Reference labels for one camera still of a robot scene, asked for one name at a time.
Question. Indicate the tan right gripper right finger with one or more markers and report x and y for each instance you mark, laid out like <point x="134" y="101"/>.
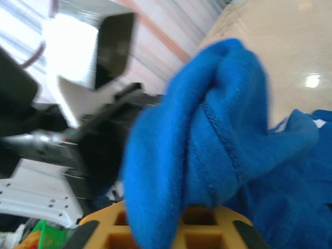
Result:
<point x="207" y="233"/>

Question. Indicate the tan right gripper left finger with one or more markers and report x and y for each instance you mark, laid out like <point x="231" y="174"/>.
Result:
<point x="103" y="233"/>

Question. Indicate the blue t-shirt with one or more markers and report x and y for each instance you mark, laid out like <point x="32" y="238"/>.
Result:
<point x="207" y="142"/>

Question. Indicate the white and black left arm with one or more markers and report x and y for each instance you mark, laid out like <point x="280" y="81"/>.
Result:
<point x="33" y="192"/>

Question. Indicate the green and yellow object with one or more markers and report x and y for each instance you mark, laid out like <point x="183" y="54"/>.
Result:
<point x="49" y="236"/>

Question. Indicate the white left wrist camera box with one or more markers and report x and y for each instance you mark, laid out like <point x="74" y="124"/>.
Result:
<point x="77" y="46"/>

